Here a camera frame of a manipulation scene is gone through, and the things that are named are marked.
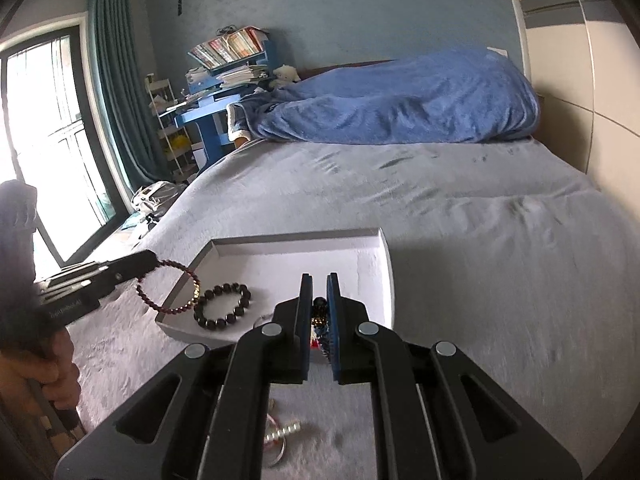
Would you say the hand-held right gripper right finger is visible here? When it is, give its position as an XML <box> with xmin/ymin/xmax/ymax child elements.
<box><xmin>326</xmin><ymin>273</ymin><xmax>583</xmax><ymax>480</ymax></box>

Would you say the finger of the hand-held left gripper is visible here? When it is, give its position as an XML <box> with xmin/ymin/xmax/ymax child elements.
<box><xmin>95</xmin><ymin>249</ymin><xmax>159</xmax><ymax>292</ymax></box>

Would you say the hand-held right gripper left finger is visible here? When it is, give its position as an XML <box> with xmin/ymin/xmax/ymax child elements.
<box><xmin>54</xmin><ymin>273</ymin><xmax>315</xmax><ymax>480</ymax></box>

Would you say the blue bead bracelet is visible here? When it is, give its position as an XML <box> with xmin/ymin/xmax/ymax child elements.
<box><xmin>312</xmin><ymin>296</ymin><xmax>334</xmax><ymax>364</ymax></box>

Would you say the dark red bead bracelet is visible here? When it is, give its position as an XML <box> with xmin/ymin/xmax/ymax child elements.
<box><xmin>135</xmin><ymin>258</ymin><xmax>202</xmax><ymax>314</ymax></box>

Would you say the grey cardboard box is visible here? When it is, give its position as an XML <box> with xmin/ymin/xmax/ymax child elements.
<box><xmin>154</xmin><ymin>227</ymin><xmax>396</xmax><ymax>356</ymax></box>

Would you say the large black bead bracelet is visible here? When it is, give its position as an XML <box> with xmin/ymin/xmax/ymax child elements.
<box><xmin>192</xmin><ymin>283</ymin><xmax>254</xmax><ymax>331</ymax></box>

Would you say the person's left hand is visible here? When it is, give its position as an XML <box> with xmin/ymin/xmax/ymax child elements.
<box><xmin>0</xmin><ymin>327</ymin><xmax>82</xmax><ymax>412</ymax></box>

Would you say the grey and white bag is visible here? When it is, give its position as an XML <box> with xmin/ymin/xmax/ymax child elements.
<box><xmin>130</xmin><ymin>182</ymin><xmax>187</xmax><ymax>227</ymax></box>

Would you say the yellow bag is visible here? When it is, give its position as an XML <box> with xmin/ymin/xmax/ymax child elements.
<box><xmin>167</xmin><ymin>134</ymin><xmax>189</xmax><ymax>162</ymax></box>

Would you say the balcony glass door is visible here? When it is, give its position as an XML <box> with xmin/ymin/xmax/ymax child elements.
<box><xmin>0</xmin><ymin>24</ymin><xmax>127</xmax><ymax>267</ymax></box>

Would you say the grey bed cover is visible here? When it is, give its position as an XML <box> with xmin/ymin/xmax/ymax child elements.
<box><xmin>64</xmin><ymin>137</ymin><xmax>640</xmax><ymax>480</ymax></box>

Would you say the white shelf rack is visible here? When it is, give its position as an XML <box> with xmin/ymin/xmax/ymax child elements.
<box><xmin>144</xmin><ymin>73</ymin><xmax>197</xmax><ymax>179</ymax></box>

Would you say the blue desk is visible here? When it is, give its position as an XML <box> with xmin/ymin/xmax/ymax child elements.
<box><xmin>174</xmin><ymin>42</ymin><xmax>281</xmax><ymax>167</ymax></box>

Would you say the teal curtain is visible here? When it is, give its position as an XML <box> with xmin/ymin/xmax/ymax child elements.
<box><xmin>88</xmin><ymin>0</ymin><xmax>162</xmax><ymax>197</ymax></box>

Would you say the stack of papers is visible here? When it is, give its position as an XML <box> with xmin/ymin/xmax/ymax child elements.
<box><xmin>185</xmin><ymin>63</ymin><xmax>271</xmax><ymax>92</ymax></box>

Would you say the blue fleece blanket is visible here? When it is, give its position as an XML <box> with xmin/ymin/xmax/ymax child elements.
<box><xmin>226</xmin><ymin>46</ymin><xmax>542</xmax><ymax>145</ymax></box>

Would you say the row of books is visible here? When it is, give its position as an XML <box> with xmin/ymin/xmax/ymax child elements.
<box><xmin>188</xmin><ymin>27</ymin><xmax>271</xmax><ymax>69</ymax></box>

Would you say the white plush toy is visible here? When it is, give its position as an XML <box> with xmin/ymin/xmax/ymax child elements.
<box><xmin>272</xmin><ymin>64</ymin><xmax>302</xmax><ymax>86</ymax></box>

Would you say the beige wardrobe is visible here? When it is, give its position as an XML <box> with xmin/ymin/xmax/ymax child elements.
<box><xmin>499</xmin><ymin>0</ymin><xmax>640</xmax><ymax>192</ymax></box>

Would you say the silver tube charm bracelet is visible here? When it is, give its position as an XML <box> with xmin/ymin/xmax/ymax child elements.
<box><xmin>263</xmin><ymin>400</ymin><xmax>305</xmax><ymax>469</ymax></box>

